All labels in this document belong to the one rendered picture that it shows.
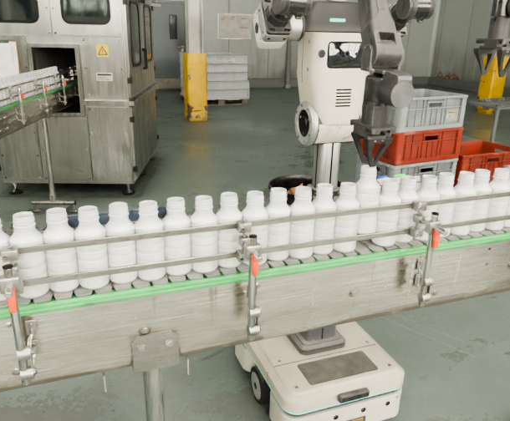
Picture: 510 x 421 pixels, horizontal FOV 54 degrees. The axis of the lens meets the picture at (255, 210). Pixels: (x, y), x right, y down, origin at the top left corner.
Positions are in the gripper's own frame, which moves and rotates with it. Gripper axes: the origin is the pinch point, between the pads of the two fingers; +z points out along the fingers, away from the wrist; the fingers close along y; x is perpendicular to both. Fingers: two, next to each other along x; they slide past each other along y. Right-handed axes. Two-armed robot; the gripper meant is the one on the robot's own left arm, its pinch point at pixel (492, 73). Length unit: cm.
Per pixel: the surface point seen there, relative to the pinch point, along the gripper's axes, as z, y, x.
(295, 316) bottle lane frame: 53, -20, 68
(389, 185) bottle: 24, -16, 43
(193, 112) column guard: 122, 729, -91
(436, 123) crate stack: 47, 162, -121
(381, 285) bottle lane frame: 49, -20, 45
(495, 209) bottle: 33.6, -17.2, 8.8
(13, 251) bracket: 27, -20, 125
